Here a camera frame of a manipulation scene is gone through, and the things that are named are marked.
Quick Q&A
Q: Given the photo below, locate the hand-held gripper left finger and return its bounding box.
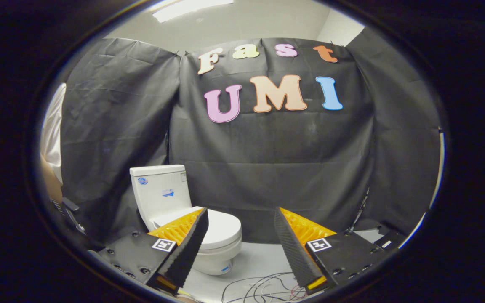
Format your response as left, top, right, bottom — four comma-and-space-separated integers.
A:
88, 207, 209, 295

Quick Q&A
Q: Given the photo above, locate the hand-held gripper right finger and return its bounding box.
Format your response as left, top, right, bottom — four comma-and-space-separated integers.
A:
274, 206, 390, 295

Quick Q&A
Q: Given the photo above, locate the white toilet lid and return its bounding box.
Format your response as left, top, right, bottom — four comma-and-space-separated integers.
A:
153, 206, 243, 250

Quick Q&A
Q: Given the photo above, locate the white toilet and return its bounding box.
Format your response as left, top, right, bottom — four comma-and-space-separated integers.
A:
130, 165, 243, 276

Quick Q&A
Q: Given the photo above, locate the white toilet tank cover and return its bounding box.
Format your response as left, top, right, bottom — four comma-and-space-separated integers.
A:
130, 165, 186, 177

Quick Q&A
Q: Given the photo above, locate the black backdrop cloth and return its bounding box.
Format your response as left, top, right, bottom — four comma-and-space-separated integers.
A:
57, 27, 442, 245

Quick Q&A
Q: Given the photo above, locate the black box with white label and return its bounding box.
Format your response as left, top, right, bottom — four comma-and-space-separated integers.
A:
373, 229, 407, 252

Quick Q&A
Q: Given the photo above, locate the person's white shirt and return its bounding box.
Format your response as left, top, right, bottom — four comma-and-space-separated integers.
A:
40, 83, 67, 184

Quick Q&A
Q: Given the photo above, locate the ceiling light panel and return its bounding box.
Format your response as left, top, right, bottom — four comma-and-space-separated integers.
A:
152, 0, 235, 23

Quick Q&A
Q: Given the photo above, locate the tangle of floor cables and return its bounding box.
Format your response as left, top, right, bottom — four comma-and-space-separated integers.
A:
221, 272, 310, 303

